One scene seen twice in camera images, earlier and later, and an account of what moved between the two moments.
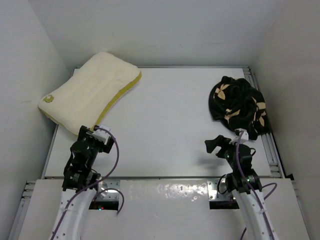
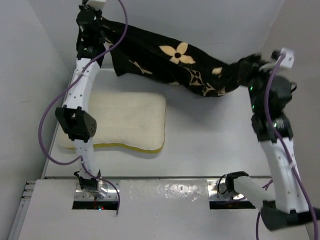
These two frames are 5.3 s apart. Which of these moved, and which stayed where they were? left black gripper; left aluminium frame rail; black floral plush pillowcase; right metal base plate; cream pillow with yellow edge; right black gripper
Moved: right black gripper; cream pillow with yellow edge; left black gripper; black floral plush pillowcase
Stayed: left aluminium frame rail; right metal base plate
